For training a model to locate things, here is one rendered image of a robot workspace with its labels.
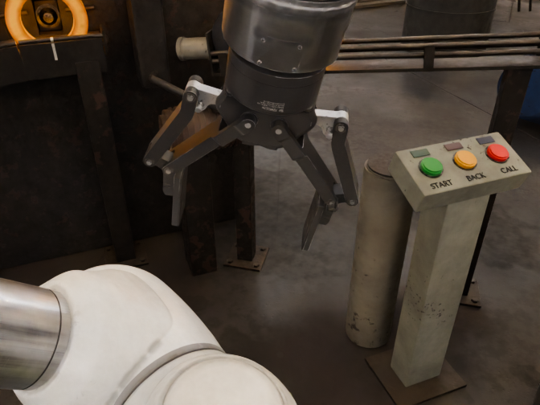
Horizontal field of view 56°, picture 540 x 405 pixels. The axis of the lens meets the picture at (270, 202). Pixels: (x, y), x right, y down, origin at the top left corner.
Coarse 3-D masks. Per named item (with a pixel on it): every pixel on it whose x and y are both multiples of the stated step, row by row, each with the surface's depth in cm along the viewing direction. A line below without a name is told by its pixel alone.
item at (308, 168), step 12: (276, 132) 41; (288, 132) 41; (288, 144) 42; (300, 144) 44; (312, 144) 46; (300, 156) 43; (312, 156) 45; (312, 168) 45; (324, 168) 47; (312, 180) 46; (324, 180) 46; (324, 192) 47; (336, 204) 47
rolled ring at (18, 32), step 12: (12, 0) 117; (24, 0) 118; (72, 0) 121; (12, 12) 118; (72, 12) 123; (84, 12) 124; (12, 24) 119; (84, 24) 125; (12, 36) 121; (24, 36) 121
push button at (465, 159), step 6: (462, 150) 94; (456, 156) 93; (462, 156) 93; (468, 156) 93; (474, 156) 93; (456, 162) 93; (462, 162) 92; (468, 162) 92; (474, 162) 92; (468, 168) 92
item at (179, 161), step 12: (216, 120) 45; (240, 120) 41; (252, 120) 41; (204, 132) 45; (216, 132) 43; (228, 132) 42; (240, 132) 42; (180, 144) 47; (192, 144) 45; (204, 144) 44; (216, 144) 44; (180, 156) 45; (192, 156) 45; (168, 168) 46; (180, 168) 46
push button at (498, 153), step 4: (492, 144) 96; (496, 144) 96; (488, 148) 96; (492, 148) 95; (496, 148) 95; (500, 148) 96; (504, 148) 96; (488, 152) 95; (492, 152) 95; (496, 152) 95; (500, 152) 95; (504, 152) 95; (508, 152) 96; (492, 156) 95; (496, 156) 94; (500, 156) 94; (504, 156) 94; (508, 156) 95; (496, 160) 95; (500, 160) 94; (504, 160) 95
